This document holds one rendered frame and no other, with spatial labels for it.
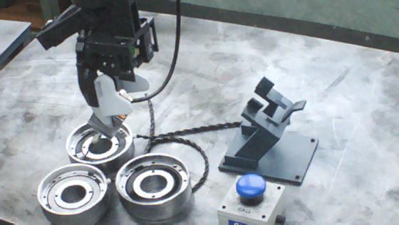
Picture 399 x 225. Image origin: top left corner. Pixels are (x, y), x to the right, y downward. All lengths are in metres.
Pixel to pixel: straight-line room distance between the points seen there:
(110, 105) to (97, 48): 0.09
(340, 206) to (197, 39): 0.50
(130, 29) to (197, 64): 0.44
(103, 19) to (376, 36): 1.89
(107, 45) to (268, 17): 1.95
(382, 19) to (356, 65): 1.37
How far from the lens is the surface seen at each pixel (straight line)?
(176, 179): 0.99
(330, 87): 1.19
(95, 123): 0.97
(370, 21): 2.62
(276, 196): 0.93
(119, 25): 0.84
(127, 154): 1.04
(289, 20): 2.73
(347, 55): 1.27
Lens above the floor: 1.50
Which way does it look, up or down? 38 degrees down
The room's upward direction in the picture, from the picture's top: 7 degrees counter-clockwise
